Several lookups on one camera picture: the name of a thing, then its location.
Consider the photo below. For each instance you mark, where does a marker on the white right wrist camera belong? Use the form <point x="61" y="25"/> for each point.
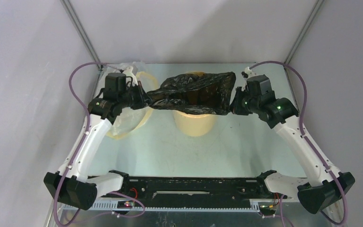
<point x="249" y="75"/>

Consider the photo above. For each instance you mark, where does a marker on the cream yellow trash bin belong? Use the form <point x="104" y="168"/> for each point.
<point x="195" y="125"/>

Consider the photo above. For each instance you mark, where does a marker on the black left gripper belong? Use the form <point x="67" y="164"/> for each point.
<point x="144" y="100"/>

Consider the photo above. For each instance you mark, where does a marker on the black trash bag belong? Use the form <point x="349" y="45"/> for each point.
<point x="171" y="95"/>

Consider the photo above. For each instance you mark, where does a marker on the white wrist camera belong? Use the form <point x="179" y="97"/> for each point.
<point x="128" y="70"/>
<point x="249" y="75"/>

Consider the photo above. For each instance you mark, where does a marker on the right circuit board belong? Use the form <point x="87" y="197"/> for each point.
<point x="268" y="210"/>

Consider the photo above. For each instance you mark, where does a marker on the left circuit board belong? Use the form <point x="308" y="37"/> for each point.
<point x="125" y="204"/>

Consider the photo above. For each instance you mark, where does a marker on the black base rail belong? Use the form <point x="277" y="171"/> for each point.
<point x="197" y="193"/>

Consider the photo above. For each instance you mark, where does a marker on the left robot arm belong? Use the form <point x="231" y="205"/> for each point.
<point x="71" y="185"/>

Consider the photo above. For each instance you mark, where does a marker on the aluminium frame post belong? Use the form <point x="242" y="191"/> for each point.
<point x="316" y="9"/>
<point x="74" y="18"/>

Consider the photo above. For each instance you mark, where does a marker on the circuit board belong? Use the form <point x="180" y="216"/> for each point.
<point x="125" y="204"/>
<point x="268" y="210"/>

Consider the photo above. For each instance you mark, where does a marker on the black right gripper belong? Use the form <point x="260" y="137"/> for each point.
<point x="238" y="102"/>

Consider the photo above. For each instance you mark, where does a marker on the clear plastic bag yellow rim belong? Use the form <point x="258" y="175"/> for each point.
<point x="130" y="120"/>

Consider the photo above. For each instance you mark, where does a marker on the right aluminium frame post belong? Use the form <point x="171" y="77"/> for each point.
<point x="316" y="9"/>

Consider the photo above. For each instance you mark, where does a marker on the left aluminium frame post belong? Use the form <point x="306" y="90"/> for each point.
<point x="74" y="18"/>

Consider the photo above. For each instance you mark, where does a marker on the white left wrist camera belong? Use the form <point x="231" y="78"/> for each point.
<point x="128" y="70"/>

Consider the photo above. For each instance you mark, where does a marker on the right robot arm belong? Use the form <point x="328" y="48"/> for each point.
<point x="324" y="183"/>

